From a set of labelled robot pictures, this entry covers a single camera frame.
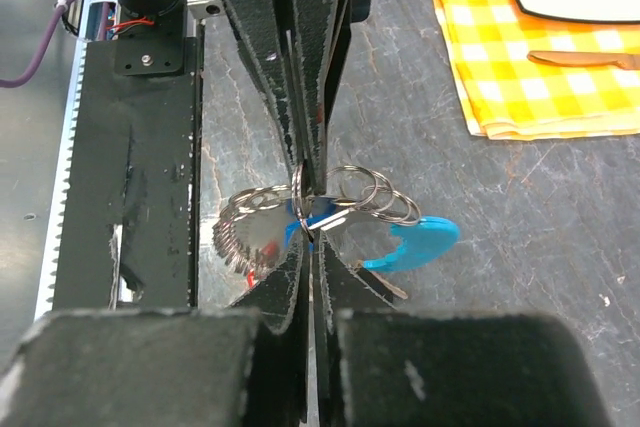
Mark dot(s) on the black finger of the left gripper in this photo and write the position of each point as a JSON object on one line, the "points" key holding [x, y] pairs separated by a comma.
{"points": [[258, 38], [321, 36]]}

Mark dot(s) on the blue key tag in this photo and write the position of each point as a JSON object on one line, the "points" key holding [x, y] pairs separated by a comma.
{"points": [[326, 214]]}

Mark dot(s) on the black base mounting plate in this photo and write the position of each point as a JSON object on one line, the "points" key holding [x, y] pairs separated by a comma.
{"points": [[131, 209]]}

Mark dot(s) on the slotted cable duct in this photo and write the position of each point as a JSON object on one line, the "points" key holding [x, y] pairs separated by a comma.
{"points": [[46, 289]]}

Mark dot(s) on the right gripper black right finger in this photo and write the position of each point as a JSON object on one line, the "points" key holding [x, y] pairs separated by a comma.
{"points": [[377, 366]]}

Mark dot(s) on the red key tag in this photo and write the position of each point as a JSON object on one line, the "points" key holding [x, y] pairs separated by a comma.
{"points": [[264, 261]]}

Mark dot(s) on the metal keyring plate blue handle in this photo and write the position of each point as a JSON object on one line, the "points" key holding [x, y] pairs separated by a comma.
{"points": [[254, 217]]}

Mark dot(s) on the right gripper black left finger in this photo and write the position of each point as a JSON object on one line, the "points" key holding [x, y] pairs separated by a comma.
{"points": [[244, 365]]}

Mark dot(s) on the gold knife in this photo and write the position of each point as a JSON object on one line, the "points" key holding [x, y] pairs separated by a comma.
{"points": [[623, 61]]}

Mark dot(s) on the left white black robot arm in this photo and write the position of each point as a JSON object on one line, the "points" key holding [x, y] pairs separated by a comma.
{"points": [[160, 10]]}

